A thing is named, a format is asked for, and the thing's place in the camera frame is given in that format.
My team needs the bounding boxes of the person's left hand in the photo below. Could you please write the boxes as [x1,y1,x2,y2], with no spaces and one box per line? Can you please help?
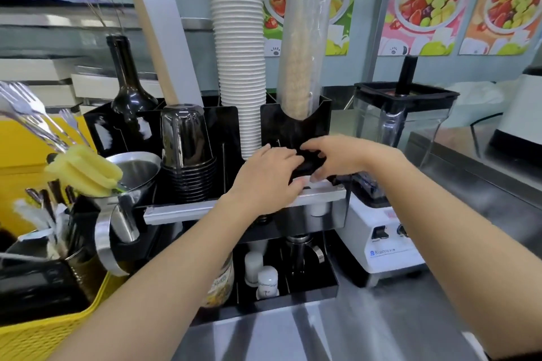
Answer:
[224,144,310,222]

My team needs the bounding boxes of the person's right hand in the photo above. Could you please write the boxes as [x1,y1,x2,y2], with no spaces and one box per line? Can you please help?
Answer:
[299,135,406,184]

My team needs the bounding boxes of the small black plastic piece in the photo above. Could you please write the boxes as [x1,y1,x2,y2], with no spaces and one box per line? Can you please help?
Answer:
[290,147,339,186]

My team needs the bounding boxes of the person's left forearm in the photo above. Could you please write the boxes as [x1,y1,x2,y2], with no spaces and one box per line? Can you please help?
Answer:
[49,198,261,361]

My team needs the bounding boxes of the person's right forearm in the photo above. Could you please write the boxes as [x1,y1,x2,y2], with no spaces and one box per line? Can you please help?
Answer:
[366,149,542,360]

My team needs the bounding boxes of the black acrylic organizer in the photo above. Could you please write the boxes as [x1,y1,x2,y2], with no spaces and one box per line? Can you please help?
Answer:
[82,93,350,327]

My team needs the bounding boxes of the stack of black plastic cups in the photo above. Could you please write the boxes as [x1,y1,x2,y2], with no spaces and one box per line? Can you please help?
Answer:
[159,104,218,205]

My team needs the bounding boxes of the white blender base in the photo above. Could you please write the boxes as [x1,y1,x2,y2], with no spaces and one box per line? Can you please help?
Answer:
[334,192,427,288]

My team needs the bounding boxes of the white small bottle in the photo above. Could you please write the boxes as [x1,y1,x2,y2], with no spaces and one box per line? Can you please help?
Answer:
[255,265,279,301]
[244,251,264,288]

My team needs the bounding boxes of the clear blender jar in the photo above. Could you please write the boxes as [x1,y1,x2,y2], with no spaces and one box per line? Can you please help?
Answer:
[351,81,461,209]

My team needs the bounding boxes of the stack of white paper cups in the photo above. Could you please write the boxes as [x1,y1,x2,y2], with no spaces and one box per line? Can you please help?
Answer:
[204,0,268,161]

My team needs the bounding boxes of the glass jar with yellow label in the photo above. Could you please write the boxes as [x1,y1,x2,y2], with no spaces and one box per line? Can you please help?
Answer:
[201,252,235,309]

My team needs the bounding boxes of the clear plastic sleeve of lids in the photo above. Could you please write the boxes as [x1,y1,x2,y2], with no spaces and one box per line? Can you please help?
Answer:
[276,0,336,121]

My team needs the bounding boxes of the stainless steel funnel jug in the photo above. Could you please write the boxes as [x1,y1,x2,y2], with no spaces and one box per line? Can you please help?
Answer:
[91,151,163,278]

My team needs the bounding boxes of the black blender tamper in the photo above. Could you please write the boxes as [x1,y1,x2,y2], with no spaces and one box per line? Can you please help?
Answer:
[395,55,419,97]

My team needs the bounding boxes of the white paper straw pack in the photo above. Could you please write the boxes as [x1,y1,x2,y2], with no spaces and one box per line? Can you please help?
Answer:
[140,0,205,108]

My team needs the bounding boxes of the dark glass wine bottle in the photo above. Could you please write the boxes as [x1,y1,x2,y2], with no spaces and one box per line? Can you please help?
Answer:
[105,35,160,129]

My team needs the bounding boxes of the brown paper straw pack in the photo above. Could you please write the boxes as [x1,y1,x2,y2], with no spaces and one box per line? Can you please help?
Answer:
[123,0,180,107]

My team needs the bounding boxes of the green fruit poster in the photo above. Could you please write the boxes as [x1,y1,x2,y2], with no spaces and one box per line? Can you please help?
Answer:
[262,0,363,58]

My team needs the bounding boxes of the white plastic bag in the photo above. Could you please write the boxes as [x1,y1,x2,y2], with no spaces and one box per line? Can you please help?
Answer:
[440,78,522,129]

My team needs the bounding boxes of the yellow sponge brush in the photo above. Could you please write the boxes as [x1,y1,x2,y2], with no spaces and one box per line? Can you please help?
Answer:
[44,144,124,198]

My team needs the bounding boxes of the small steel fork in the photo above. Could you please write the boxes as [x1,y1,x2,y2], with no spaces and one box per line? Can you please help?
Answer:
[58,108,92,149]

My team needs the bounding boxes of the pink fruit poster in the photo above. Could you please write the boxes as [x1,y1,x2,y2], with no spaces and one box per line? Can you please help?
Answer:
[378,0,484,57]

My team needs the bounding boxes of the white and black appliance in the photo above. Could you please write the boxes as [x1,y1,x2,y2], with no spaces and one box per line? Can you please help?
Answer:
[489,65,542,168]

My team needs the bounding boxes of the white stacked boxes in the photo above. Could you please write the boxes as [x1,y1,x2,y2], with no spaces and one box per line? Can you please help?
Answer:
[0,56,167,114]

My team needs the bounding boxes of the large steel fork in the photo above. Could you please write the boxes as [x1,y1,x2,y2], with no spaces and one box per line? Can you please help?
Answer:
[0,81,70,155]

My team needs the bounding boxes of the orange fruit poster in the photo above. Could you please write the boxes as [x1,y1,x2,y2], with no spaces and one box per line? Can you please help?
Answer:
[458,0,542,56]

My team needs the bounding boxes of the black bottle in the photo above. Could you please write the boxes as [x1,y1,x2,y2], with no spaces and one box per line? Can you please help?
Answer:
[0,258,90,327]

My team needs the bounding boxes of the yellow plastic basket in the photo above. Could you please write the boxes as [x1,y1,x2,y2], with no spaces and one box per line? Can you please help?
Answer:
[0,115,128,361]

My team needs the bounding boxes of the silver metal rail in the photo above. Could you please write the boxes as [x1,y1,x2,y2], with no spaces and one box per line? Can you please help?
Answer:
[143,181,348,226]

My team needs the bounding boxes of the black cable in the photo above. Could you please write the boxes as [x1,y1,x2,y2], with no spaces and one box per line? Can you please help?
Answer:
[469,113,505,159]

